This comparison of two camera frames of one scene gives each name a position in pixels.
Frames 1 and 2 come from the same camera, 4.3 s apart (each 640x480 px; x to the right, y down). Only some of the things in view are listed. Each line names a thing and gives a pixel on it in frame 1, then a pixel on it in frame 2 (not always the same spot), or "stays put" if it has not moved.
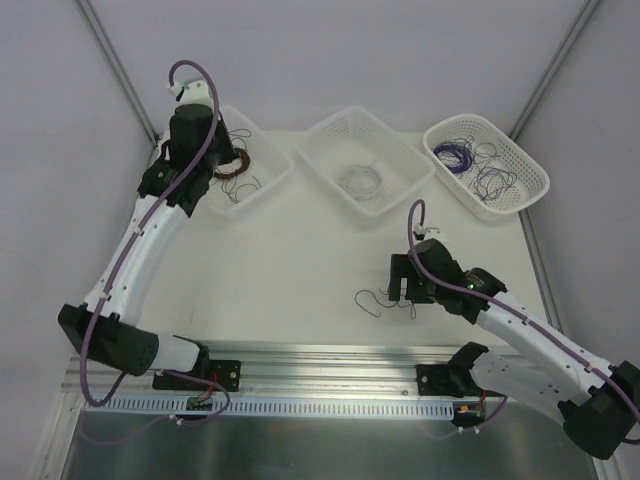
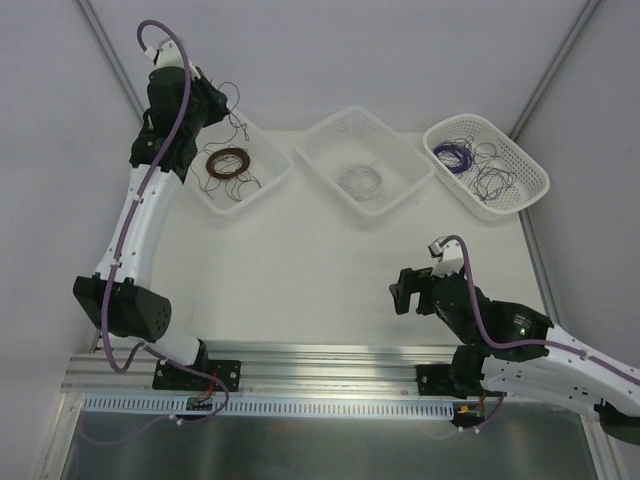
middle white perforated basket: (368, 164) stays put
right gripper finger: (401, 267) to (415, 281)
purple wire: (491, 183) stays put
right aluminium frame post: (581, 22) stays put
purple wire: (494, 155) stays put
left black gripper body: (223, 145) to (213, 100)
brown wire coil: (246, 161) stays put
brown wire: (396, 303) to (239, 128)
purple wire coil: (456, 158) stays put
